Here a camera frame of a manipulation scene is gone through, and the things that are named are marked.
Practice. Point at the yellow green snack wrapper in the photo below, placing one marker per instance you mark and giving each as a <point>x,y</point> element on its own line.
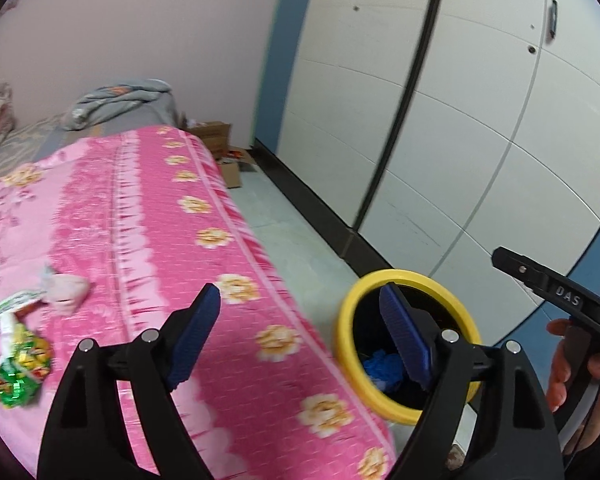
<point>32,350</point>

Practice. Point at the blue rubber glove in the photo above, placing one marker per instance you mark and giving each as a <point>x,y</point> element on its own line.
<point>380,367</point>

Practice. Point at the closed cardboard box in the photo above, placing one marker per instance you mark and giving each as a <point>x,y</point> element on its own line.
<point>215,132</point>

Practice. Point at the grey floral quilt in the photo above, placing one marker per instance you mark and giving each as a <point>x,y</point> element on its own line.
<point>120,97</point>

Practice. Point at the person's right hand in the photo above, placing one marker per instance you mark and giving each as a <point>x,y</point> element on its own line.
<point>557,375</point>

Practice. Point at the white green printed packet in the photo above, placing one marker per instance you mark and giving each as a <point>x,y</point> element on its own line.
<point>15,302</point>

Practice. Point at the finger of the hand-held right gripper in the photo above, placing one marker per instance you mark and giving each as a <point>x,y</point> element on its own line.
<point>555,290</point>

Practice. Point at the open cardboard box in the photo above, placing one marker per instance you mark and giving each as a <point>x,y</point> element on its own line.
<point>230,172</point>

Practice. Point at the pink floral bedsheet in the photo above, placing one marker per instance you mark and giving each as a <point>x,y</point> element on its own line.
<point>155,235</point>

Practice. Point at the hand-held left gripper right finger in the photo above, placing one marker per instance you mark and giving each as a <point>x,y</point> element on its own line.
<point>405,340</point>

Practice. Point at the green foil snack wrapper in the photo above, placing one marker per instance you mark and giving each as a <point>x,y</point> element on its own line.
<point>15,385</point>

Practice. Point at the white wardrobe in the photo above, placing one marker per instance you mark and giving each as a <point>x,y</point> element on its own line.
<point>480,135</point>

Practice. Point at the grey patterned bedsheet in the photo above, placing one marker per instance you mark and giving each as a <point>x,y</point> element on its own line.
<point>25,140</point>

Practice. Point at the yellow rimmed black trash bin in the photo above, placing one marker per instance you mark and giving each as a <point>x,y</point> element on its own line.
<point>347,330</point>

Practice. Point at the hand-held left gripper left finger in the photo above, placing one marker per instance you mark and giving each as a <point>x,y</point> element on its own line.
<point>195,340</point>

